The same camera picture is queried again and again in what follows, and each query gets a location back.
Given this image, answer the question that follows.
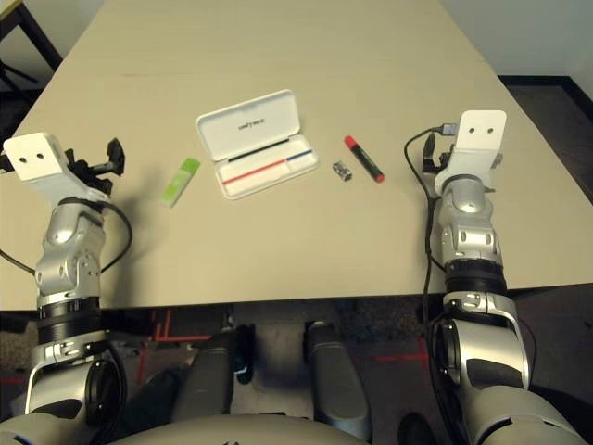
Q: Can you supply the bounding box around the white plastic pencil case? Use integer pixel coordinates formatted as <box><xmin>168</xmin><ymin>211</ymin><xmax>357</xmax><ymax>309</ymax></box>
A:
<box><xmin>194</xmin><ymin>88</ymin><xmax>322</xmax><ymax>201</ymax></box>

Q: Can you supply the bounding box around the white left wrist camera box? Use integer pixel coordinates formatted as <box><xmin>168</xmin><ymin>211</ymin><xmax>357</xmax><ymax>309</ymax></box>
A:
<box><xmin>2</xmin><ymin>133</ymin><xmax>110</xmax><ymax>203</ymax></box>

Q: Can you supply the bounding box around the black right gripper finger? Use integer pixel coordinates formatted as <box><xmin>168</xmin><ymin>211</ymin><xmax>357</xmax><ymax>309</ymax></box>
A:
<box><xmin>422</xmin><ymin>132</ymin><xmax>439</xmax><ymax>174</ymax></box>

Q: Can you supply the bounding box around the grey robot torso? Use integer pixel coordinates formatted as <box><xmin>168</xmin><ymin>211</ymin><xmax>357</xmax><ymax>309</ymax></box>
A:
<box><xmin>106</xmin><ymin>412</ymin><xmax>367</xmax><ymax>445</ymax></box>

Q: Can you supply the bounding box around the small black shoe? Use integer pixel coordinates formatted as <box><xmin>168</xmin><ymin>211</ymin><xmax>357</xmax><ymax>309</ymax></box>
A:
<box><xmin>397</xmin><ymin>414</ymin><xmax>436</xmax><ymax>445</ymax></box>

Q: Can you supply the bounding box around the red floor tape cross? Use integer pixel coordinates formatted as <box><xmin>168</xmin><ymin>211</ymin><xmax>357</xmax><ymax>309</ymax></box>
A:
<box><xmin>374</xmin><ymin>336</ymin><xmax>430</xmax><ymax>370</ymax></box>

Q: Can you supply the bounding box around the grey right robot leg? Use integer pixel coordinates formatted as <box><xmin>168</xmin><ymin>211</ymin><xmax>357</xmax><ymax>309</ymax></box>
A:
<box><xmin>303</xmin><ymin>321</ymin><xmax>372</xmax><ymax>441</ymax></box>

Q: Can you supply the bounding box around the black strap with cyan tip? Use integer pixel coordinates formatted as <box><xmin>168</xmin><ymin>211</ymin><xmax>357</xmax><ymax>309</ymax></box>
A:
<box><xmin>233</xmin><ymin>324</ymin><xmax>255</xmax><ymax>384</ymax></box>

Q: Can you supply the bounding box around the grey left robot leg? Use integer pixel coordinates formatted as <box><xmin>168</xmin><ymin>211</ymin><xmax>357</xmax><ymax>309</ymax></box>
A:
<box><xmin>173</xmin><ymin>324</ymin><xmax>254</xmax><ymax>426</ymax></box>

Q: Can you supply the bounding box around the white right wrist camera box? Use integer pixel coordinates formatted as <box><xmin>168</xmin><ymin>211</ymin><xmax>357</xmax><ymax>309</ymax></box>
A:
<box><xmin>434</xmin><ymin>109</ymin><xmax>507</xmax><ymax>186</ymax></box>

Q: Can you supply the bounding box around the small silver binder clip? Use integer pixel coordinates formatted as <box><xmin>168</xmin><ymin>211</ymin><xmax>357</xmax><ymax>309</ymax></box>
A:
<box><xmin>332</xmin><ymin>159</ymin><xmax>354</xmax><ymax>183</ymax></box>

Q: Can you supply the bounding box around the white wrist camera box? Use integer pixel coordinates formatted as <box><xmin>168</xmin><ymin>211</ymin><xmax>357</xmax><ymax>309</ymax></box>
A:
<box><xmin>2</xmin><ymin>133</ymin><xmax>110</xmax><ymax>203</ymax></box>
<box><xmin>434</xmin><ymin>109</ymin><xmax>507</xmax><ymax>186</ymax></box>

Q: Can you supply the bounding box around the black metal table frame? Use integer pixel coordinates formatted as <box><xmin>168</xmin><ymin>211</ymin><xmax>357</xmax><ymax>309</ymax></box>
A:
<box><xmin>0</xmin><ymin>0</ymin><xmax>64</xmax><ymax>70</ymax></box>

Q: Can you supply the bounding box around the green eraser box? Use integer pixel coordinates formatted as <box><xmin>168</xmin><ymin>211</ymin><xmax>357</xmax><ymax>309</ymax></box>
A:
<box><xmin>159</xmin><ymin>157</ymin><xmax>203</xmax><ymax>209</ymax></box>

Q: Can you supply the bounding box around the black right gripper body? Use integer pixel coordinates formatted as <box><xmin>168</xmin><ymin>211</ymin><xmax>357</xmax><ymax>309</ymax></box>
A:
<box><xmin>435</xmin><ymin>143</ymin><xmax>458</xmax><ymax>175</ymax></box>

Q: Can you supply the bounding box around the black marker with red cap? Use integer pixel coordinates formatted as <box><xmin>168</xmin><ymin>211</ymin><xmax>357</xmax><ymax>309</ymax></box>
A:
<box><xmin>343</xmin><ymin>134</ymin><xmax>385</xmax><ymax>184</ymax></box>

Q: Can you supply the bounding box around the black tripod stand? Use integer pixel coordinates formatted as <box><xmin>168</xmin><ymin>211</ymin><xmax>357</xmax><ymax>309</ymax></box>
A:
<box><xmin>0</xmin><ymin>59</ymin><xmax>38</xmax><ymax>94</ymax></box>

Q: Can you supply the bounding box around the grey robot leg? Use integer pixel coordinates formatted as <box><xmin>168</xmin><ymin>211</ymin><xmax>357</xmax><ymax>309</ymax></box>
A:
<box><xmin>173</xmin><ymin>324</ymin><xmax>254</xmax><ymax>426</ymax></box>
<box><xmin>303</xmin><ymin>321</ymin><xmax>372</xmax><ymax>441</ymax></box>

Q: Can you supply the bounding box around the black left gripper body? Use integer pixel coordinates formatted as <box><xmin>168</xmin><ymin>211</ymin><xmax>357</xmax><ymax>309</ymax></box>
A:
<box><xmin>64</xmin><ymin>146</ymin><xmax>115</xmax><ymax>196</ymax></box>

